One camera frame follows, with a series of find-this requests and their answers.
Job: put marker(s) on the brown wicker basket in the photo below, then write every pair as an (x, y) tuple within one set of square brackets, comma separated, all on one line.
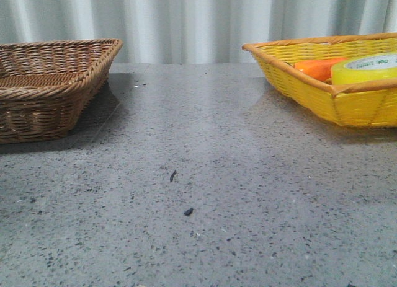
[(45, 86)]

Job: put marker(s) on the orange toy carrot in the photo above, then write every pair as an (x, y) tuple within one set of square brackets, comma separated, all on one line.
[(318, 69)]

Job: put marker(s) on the yellow packing tape roll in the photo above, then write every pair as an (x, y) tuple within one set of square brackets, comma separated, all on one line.
[(366, 68)]

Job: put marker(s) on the white pleated curtain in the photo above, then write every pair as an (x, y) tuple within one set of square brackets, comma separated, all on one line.
[(191, 31)]

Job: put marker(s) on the yellow wicker basket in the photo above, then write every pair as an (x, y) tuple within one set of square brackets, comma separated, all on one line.
[(360, 104)]

